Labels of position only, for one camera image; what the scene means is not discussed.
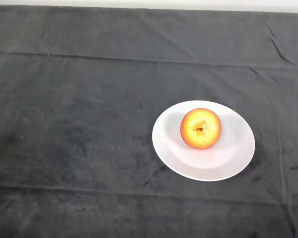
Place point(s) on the black cloth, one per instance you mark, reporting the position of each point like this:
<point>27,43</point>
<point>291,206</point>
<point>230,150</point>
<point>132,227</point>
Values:
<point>64,99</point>

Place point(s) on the white round plate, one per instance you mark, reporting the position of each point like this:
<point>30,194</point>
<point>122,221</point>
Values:
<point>188,161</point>

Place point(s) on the red yellow apple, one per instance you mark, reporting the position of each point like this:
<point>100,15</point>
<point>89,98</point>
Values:
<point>201,129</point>

